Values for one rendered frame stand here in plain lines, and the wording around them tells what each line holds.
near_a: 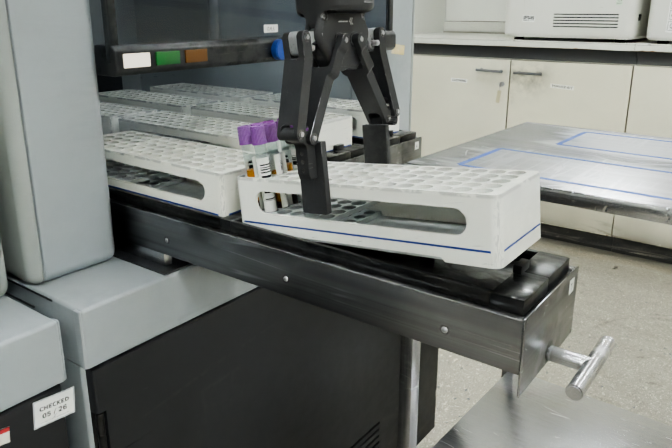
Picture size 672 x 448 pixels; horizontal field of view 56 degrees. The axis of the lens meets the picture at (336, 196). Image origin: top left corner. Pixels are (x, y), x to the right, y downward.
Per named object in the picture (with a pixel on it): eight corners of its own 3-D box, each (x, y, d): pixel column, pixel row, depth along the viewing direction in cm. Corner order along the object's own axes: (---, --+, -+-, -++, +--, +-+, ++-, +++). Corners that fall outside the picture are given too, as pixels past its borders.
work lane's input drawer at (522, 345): (52, 230, 90) (43, 168, 88) (134, 207, 101) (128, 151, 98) (573, 421, 49) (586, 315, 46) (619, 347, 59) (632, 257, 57)
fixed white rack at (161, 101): (91, 122, 136) (88, 93, 134) (131, 116, 143) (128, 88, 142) (184, 139, 119) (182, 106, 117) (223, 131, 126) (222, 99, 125)
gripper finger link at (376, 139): (361, 125, 69) (365, 124, 70) (366, 187, 71) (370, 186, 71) (385, 125, 67) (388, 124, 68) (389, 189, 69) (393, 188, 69)
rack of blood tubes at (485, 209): (240, 232, 69) (233, 177, 68) (299, 210, 77) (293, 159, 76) (500, 270, 52) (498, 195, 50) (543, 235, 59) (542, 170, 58)
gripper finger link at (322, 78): (352, 38, 61) (344, 31, 60) (322, 147, 58) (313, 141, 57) (320, 41, 63) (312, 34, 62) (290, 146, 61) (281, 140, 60)
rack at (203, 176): (73, 185, 88) (67, 141, 86) (134, 171, 96) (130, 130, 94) (224, 228, 71) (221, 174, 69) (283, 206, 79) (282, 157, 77)
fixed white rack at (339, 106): (248, 128, 129) (247, 97, 128) (281, 121, 137) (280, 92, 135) (371, 146, 112) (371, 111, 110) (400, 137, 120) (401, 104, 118)
